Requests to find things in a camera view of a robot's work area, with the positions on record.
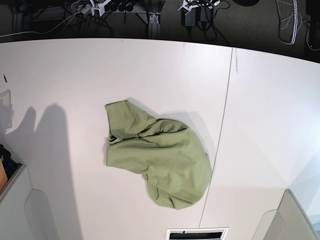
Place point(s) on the grey partition left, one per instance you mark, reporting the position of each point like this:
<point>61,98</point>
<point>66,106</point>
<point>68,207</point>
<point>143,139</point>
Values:
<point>25,212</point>

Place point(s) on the green t-shirt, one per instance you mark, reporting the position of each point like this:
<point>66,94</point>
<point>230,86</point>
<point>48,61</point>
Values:
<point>167,153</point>

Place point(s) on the grey partition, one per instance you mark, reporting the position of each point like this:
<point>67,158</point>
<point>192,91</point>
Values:
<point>25,212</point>
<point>288,222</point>

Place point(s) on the clear plastic holder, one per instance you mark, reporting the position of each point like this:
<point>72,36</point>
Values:
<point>6,111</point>

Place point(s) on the white vent slot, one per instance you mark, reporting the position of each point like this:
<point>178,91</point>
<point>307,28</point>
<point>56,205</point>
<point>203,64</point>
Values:
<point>196,233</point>

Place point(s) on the aluminium frame post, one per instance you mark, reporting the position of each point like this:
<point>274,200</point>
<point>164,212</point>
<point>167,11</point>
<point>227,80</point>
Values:
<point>154,25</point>

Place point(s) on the black power strip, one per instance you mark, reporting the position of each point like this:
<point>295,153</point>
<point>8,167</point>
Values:
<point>119,5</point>

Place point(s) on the grey partition right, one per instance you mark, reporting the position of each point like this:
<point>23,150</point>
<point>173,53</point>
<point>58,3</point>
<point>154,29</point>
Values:
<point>288,222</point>

